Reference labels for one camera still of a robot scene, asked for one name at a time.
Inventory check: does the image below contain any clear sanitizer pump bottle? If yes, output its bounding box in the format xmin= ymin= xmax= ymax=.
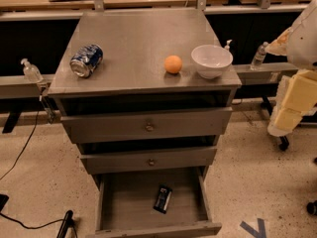
xmin=21 ymin=59 xmax=44 ymax=83

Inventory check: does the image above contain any grey wooden drawer cabinet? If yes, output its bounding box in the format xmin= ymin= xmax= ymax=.
xmin=48 ymin=7 xmax=243 ymax=186

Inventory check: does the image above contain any bottom grey drawer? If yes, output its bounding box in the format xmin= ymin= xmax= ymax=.
xmin=86 ymin=168 xmax=222 ymax=238

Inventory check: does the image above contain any top grey drawer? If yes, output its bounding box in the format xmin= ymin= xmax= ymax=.
xmin=61 ymin=107 xmax=232 ymax=143

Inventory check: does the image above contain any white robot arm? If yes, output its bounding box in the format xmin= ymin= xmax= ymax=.
xmin=265 ymin=0 xmax=317 ymax=137

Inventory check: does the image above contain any clear water bottle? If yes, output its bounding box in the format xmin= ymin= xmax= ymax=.
xmin=251 ymin=42 xmax=268 ymax=70

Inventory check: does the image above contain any grey drawer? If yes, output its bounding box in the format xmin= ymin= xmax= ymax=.
xmin=61 ymin=107 xmax=232 ymax=143
xmin=86 ymin=168 xmax=222 ymax=238
xmin=80 ymin=147 xmax=217 ymax=175

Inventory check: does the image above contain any blue soda can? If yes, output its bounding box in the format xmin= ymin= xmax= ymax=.
xmin=69 ymin=44 xmax=103 ymax=78

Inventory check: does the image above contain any black stand on floor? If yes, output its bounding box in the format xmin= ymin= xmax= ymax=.
xmin=56 ymin=210 xmax=77 ymax=238

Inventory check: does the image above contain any black floor cable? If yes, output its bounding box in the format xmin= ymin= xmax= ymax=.
xmin=0 ymin=109 xmax=67 ymax=230

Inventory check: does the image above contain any orange fruit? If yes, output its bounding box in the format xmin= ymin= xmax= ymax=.
xmin=164 ymin=56 xmax=182 ymax=74

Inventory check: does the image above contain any middle grey drawer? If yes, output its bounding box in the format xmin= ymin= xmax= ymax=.
xmin=80 ymin=147 xmax=217 ymax=175

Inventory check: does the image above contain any white bowl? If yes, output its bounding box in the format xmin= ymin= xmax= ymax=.
xmin=191 ymin=45 xmax=233 ymax=79

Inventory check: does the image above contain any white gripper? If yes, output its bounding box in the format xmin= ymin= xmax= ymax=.
xmin=266 ymin=27 xmax=317 ymax=135

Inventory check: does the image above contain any blue tape floor marking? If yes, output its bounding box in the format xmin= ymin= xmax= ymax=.
xmin=239 ymin=218 xmax=267 ymax=238

